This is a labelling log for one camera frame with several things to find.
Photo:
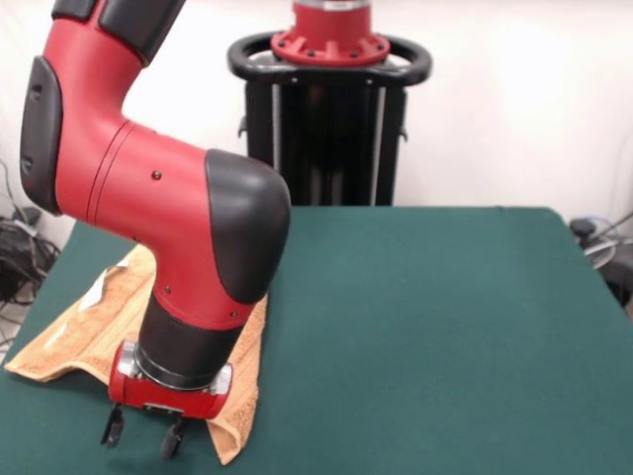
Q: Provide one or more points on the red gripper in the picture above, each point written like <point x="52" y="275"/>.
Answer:
<point x="163" y="401"/>

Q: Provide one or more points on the tan terry towel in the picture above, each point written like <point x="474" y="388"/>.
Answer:
<point x="99" y="336"/>

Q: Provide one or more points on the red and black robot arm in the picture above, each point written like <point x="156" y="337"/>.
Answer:
<point x="148" y="198"/>

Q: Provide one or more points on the dark green table cloth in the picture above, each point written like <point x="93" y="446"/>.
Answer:
<point x="445" y="346"/>

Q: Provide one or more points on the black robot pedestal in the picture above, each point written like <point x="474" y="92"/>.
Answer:
<point x="336" y="148"/>

